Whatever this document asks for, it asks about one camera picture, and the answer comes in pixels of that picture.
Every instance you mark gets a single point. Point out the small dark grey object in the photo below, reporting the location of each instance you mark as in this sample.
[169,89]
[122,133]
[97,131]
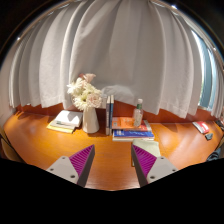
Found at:
[209,136]

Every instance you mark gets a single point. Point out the blue upright book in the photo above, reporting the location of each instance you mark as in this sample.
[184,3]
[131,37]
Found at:
[112,113]

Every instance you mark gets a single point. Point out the white curtain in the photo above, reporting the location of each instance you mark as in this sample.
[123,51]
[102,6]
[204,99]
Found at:
[126,50]

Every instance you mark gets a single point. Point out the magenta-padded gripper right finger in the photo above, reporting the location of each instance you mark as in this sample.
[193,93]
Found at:
[159,167]

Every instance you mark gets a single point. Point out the blue flat book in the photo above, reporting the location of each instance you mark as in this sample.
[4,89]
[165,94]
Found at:
[133,134]

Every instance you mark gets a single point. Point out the dark bag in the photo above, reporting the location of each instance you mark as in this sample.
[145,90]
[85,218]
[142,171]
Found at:
[217,153]

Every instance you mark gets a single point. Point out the white and pink flower bouquet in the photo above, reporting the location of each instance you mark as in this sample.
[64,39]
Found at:
[85,95]

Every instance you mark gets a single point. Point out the orange and red flat book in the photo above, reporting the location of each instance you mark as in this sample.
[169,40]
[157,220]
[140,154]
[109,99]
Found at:
[123,122]

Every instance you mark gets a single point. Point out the pale green towel yellow stripe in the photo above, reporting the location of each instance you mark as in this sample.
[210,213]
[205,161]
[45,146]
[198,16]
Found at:
[148,146]

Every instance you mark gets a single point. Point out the yellow flat book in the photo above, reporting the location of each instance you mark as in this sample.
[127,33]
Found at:
[58,127]

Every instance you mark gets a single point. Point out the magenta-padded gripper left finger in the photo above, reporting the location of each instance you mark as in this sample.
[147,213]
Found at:
[63,167]

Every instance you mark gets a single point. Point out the white flat book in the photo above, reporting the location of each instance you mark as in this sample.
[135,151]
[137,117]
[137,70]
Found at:
[69,117]

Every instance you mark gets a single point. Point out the red and white packet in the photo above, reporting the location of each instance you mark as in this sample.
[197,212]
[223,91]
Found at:
[201,127]

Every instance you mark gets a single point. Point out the white ceramic vase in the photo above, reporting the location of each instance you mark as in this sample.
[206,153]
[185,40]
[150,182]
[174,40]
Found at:
[90,122]

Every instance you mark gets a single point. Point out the clear bottle green label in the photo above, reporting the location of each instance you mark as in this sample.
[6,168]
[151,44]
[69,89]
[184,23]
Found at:
[137,116]

